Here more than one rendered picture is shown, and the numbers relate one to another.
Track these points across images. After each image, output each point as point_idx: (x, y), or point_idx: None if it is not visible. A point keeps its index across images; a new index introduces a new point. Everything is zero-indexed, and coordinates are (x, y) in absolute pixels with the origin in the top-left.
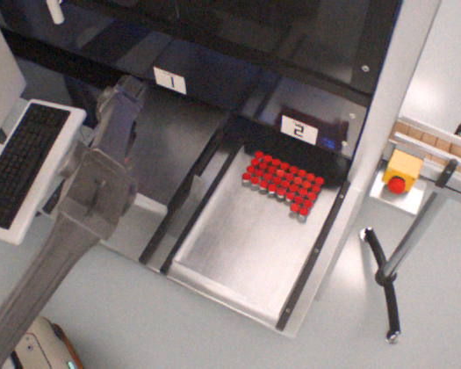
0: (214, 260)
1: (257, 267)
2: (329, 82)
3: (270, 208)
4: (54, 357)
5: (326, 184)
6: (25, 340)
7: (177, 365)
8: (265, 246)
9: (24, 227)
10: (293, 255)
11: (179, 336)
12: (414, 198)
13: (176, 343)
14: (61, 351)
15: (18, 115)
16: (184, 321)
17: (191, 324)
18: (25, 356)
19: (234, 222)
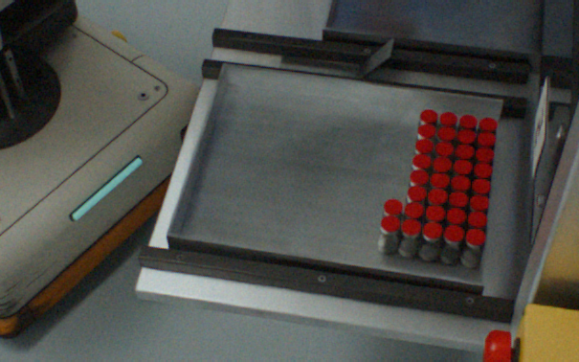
0: (254, 132)
1: (260, 197)
2: None
3: (391, 189)
4: (139, 132)
5: (495, 275)
6: (153, 87)
7: (213, 360)
8: (308, 200)
9: None
10: (305, 249)
11: (269, 347)
12: None
13: (254, 345)
14: (153, 142)
15: None
16: (301, 346)
17: (299, 360)
18: (127, 95)
19: (340, 143)
